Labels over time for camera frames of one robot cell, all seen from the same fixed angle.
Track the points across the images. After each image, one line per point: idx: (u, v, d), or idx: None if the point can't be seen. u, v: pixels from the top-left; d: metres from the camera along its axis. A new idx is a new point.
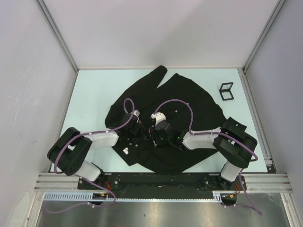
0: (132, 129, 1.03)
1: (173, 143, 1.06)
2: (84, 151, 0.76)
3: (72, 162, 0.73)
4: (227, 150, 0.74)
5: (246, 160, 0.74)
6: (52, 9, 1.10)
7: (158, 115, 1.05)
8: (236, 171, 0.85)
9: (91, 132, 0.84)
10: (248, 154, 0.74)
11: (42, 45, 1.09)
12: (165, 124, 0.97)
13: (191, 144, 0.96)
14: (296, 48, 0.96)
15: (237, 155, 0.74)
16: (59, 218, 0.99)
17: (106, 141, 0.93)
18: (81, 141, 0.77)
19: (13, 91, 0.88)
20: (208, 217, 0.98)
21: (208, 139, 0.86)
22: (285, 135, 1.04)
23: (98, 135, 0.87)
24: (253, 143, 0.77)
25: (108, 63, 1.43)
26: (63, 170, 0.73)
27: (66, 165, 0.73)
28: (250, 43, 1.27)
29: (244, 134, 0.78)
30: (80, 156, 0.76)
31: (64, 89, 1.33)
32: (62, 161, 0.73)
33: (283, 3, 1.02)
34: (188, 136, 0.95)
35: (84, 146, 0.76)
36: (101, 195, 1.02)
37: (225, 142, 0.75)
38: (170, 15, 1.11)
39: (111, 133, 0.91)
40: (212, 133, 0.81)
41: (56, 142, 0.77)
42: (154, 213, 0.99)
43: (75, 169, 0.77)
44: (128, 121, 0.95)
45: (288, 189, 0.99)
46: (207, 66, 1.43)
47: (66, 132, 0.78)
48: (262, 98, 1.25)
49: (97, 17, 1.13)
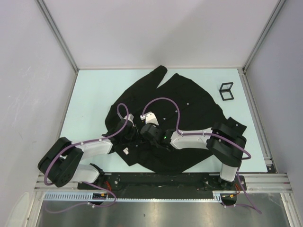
0: (128, 135, 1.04)
1: (160, 145, 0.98)
2: (75, 161, 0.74)
3: (62, 174, 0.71)
4: (221, 150, 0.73)
5: (239, 159, 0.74)
6: (52, 9, 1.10)
7: (149, 115, 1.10)
8: (233, 170, 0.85)
9: (82, 141, 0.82)
10: (240, 153, 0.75)
11: (42, 44, 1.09)
12: (148, 126, 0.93)
13: (179, 144, 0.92)
14: (297, 48, 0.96)
15: (230, 154, 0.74)
16: (59, 218, 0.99)
17: (99, 151, 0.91)
18: (73, 151, 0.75)
19: (13, 91, 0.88)
20: (208, 217, 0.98)
21: (200, 140, 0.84)
22: (285, 135, 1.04)
23: (90, 144, 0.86)
24: (244, 142, 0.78)
25: (108, 63, 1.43)
26: (54, 181, 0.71)
27: (57, 176, 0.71)
28: (251, 43, 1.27)
29: (235, 133, 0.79)
30: (71, 167, 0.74)
31: (64, 89, 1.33)
32: (53, 172, 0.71)
33: (283, 3, 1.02)
34: (176, 136, 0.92)
35: (75, 157, 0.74)
36: (101, 195, 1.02)
37: (218, 143, 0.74)
38: (170, 14, 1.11)
39: (105, 141, 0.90)
40: (204, 134, 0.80)
41: (47, 152, 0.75)
42: (154, 213, 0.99)
43: (67, 179, 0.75)
44: (122, 128, 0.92)
45: (288, 189, 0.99)
46: (207, 66, 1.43)
47: (57, 142, 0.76)
48: (262, 98, 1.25)
49: (97, 16, 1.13)
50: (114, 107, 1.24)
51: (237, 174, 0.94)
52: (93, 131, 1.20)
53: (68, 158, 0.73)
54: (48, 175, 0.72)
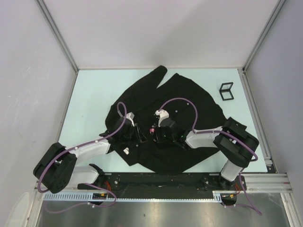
0: (126, 133, 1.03)
1: (178, 141, 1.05)
2: (69, 168, 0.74)
3: (57, 180, 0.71)
4: (227, 147, 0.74)
5: (245, 159, 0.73)
6: (52, 9, 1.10)
7: (162, 112, 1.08)
8: (236, 170, 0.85)
9: (76, 146, 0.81)
10: (248, 154, 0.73)
11: (42, 44, 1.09)
12: (170, 122, 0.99)
13: (194, 143, 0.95)
14: (297, 48, 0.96)
15: (237, 153, 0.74)
16: (59, 218, 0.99)
17: (97, 151, 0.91)
18: (66, 157, 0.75)
19: (13, 91, 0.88)
20: (208, 217, 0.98)
21: (209, 137, 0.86)
22: (285, 135, 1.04)
23: (85, 147, 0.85)
24: (255, 143, 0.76)
25: (108, 63, 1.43)
26: (49, 187, 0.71)
27: (52, 183, 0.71)
28: (251, 43, 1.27)
29: (245, 133, 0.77)
30: (66, 173, 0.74)
31: (64, 89, 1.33)
32: (48, 178, 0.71)
33: (283, 3, 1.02)
34: (191, 135, 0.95)
35: (69, 163, 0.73)
36: (101, 195, 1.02)
37: (225, 140, 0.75)
38: (170, 14, 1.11)
39: (102, 141, 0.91)
40: (214, 131, 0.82)
41: (40, 159, 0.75)
42: (154, 213, 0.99)
43: (62, 185, 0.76)
44: (120, 126, 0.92)
45: (288, 189, 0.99)
46: (207, 66, 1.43)
47: (51, 148, 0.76)
48: (262, 98, 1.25)
49: (97, 16, 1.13)
50: (115, 106, 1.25)
51: (238, 174, 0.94)
52: (93, 131, 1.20)
53: (63, 164, 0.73)
54: (43, 181, 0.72)
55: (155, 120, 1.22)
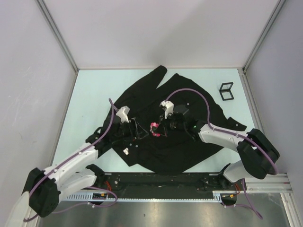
0: (117, 132, 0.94)
1: (188, 132, 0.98)
2: (51, 194, 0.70)
3: (43, 207, 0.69)
4: (250, 156, 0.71)
5: (265, 171, 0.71)
6: (52, 9, 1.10)
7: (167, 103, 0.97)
8: (243, 174, 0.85)
9: (56, 169, 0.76)
10: (269, 166, 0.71)
11: (43, 44, 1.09)
12: (184, 109, 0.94)
13: (207, 138, 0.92)
14: (297, 48, 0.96)
15: (258, 164, 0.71)
16: (59, 218, 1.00)
17: (84, 162, 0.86)
18: (47, 183, 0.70)
19: (13, 91, 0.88)
20: (208, 217, 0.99)
21: (230, 139, 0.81)
22: (285, 135, 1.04)
23: (67, 165, 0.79)
24: (275, 155, 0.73)
25: (108, 63, 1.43)
26: (38, 213, 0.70)
27: (39, 209, 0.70)
28: (251, 43, 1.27)
29: (270, 145, 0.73)
30: (49, 199, 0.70)
31: (64, 89, 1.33)
32: (33, 203, 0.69)
33: (283, 3, 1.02)
34: (206, 129, 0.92)
35: (50, 190, 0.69)
36: (101, 195, 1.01)
37: (249, 148, 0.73)
38: (170, 14, 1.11)
39: (86, 151, 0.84)
40: (238, 135, 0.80)
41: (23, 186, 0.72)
42: (154, 213, 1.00)
43: (52, 205, 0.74)
44: (108, 127, 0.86)
45: (288, 189, 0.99)
46: (207, 65, 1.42)
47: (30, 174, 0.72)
48: (262, 98, 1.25)
49: (97, 16, 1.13)
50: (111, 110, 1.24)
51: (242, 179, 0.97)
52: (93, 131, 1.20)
53: (43, 191, 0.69)
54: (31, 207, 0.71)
55: (155, 120, 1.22)
